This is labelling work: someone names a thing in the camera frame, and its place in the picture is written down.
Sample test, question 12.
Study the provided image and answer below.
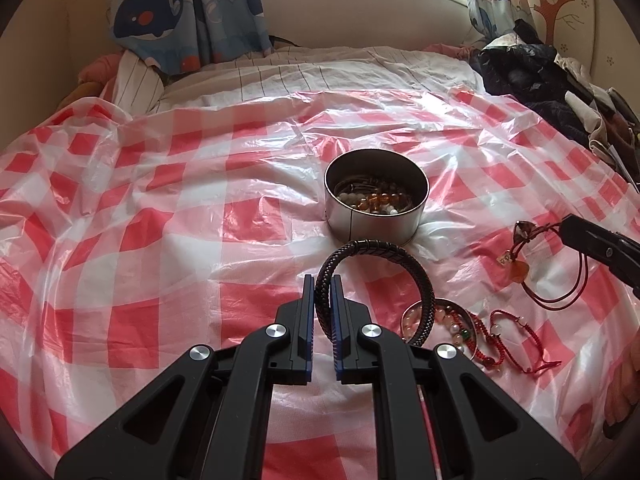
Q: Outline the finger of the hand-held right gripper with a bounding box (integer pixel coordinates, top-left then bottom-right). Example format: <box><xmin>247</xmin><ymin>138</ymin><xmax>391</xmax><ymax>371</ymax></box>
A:
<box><xmin>559</xmin><ymin>214</ymin><xmax>640</xmax><ymax>296</ymax></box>

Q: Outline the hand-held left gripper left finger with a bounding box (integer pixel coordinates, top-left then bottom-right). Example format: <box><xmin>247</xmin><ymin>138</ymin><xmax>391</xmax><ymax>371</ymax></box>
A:
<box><xmin>54</xmin><ymin>275</ymin><xmax>317</xmax><ymax>480</ymax></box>

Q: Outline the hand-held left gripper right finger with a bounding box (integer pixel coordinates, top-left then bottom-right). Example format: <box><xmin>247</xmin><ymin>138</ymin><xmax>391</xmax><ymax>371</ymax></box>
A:
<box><xmin>327</xmin><ymin>275</ymin><xmax>583</xmax><ymax>480</ymax></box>

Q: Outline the red cord pendant necklace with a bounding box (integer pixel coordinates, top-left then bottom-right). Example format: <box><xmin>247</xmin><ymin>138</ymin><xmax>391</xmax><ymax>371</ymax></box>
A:
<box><xmin>497</xmin><ymin>220</ymin><xmax>601</xmax><ymax>311</ymax></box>

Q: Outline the black braided leather bracelet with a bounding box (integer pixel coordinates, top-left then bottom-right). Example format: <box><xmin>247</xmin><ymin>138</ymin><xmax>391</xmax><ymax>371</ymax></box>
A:
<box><xmin>316</xmin><ymin>240</ymin><xmax>435</xmax><ymax>347</ymax></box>

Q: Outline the round metal tin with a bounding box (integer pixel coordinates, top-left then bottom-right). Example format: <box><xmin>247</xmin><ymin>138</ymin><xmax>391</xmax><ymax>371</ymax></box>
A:
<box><xmin>324</xmin><ymin>149</ymin><xmax>431</xmax><ymax>245</ymax></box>

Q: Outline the pile of mixed bracelets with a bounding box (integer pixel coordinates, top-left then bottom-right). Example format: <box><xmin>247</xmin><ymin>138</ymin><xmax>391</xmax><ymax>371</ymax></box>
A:
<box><xmin>402</xmin><ymin>297</ymin><xmax>563</xmax><ymax>377</ymax></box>

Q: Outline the amber bead bracelet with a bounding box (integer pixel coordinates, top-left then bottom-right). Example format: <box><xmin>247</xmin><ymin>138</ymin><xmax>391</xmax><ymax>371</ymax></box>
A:
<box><xmin>335</xmin><ymin>185</ymin><xmax>418</xmax><ymax>217</ymax></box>

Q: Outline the pile of dark clothes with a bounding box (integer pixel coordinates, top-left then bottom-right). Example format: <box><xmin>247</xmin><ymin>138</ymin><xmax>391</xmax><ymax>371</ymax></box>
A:
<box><xmin>472</xmin><ymin>19</ymin><xmax>640</xmax><ymax>163</ymax></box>

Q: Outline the red checked plastic sheet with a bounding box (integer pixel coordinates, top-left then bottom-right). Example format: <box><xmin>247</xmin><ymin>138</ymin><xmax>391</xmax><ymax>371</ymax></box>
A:
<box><xmin>0</xmin><ymin>87</ymin><xmax>640</xmax><ymax>480</ymax></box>

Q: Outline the striped bed sheet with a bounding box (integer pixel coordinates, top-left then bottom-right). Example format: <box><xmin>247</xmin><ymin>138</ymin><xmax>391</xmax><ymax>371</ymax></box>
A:
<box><xmin>155</xmin><ymin>45</ymin><xmax>486</xmax><ymax>111</ymax></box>

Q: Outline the striped pillow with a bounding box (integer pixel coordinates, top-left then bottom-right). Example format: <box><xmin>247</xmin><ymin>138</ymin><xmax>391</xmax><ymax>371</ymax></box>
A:
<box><xmin>97</xmin><ymin>52</ymin><xmax>167</xmax><ymax>117</ymax></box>

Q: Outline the pink plush cloth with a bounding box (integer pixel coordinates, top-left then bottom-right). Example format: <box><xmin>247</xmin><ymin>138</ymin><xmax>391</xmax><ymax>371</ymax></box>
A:
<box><xmin>75</xmin><ymin>52</ymin><xmax>123</xmax><ymax>92</ymax></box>

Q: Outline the tree wall sticker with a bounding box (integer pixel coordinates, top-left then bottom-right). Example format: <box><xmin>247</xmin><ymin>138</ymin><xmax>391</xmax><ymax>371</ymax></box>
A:
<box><xmin>520</xmin><ymin>0</ymin><xmax>596</xmax><ymax>47</ymax></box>

